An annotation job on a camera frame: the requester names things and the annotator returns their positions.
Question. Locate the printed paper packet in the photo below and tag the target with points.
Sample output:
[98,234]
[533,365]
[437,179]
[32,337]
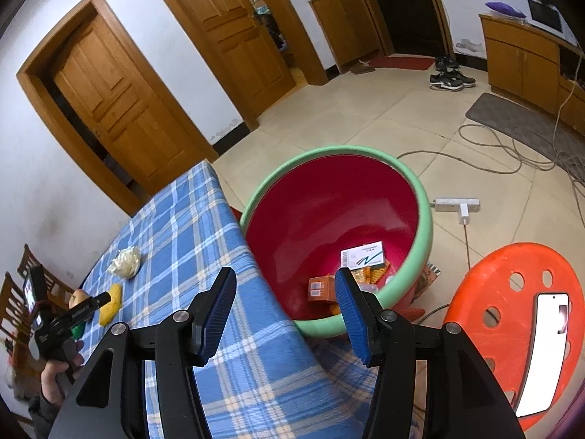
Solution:
[427,279]

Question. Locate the brown slipper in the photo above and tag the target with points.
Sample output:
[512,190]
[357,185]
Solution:
[361,67]

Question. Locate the red floor mat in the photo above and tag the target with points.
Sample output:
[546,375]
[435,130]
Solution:
[402,61]

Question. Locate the white charger plug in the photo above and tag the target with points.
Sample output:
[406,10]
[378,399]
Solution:
[464,215]

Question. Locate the blue plaid tablecloth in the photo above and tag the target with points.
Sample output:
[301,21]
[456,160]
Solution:
[183,238]

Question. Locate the closed wooden door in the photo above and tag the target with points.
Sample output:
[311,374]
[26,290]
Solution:
[119,100]

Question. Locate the white power strip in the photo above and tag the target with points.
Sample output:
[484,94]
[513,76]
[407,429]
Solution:
[450,204]

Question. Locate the long wooden cabinet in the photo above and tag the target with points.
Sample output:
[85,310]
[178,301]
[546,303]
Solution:
[521,59]

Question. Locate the orange snack packets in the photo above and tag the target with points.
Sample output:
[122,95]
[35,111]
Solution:
[370,274]

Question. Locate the white smartphone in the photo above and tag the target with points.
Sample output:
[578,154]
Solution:
[546,356]

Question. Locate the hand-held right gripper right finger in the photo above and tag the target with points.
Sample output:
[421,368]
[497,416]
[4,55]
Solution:
[352,315]

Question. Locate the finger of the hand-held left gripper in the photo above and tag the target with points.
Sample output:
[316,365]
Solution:
[93,305]

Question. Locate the red basin with green rim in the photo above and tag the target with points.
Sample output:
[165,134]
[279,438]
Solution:
[333,219]

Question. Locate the red yellow apple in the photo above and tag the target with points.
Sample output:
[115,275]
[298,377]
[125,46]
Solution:
[78,299]

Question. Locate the small wooden wall cabinet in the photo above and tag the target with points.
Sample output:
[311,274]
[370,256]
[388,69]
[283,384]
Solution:
[347,27]

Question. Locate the dark doorway door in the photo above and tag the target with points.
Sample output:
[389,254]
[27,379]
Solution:
[397,4]

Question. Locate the green clover-shaped toy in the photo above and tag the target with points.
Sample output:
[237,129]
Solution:
[78,329]

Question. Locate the grey floor mat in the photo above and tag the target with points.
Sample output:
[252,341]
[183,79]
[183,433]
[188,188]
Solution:
[512,119]

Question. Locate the black white sneaker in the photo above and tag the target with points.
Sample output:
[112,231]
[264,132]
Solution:
[450,81]

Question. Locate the person's left hand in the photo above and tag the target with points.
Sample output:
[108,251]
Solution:
[55,379]

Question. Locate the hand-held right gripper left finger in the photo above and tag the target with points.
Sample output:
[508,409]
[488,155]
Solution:
[219,315]

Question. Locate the black framed screen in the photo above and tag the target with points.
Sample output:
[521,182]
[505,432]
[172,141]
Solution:
[544,13]

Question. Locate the person's left forearm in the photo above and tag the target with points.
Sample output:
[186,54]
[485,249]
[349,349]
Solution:
[41,416]

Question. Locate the orange medicine box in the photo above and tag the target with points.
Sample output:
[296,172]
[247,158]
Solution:
[320,288]

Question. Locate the open wooden door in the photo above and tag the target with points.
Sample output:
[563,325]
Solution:
[237,36]

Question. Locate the wooden chair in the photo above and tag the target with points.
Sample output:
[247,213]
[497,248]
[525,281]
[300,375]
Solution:
[11,320]
[50,279]

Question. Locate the crumpled white tissue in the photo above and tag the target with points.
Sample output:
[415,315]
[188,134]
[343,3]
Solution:
[125,260]

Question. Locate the orange plastic stool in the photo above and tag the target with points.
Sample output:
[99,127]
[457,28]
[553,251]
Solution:
[498,292]

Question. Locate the white medicine box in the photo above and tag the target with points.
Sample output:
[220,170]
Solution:
[361,256]

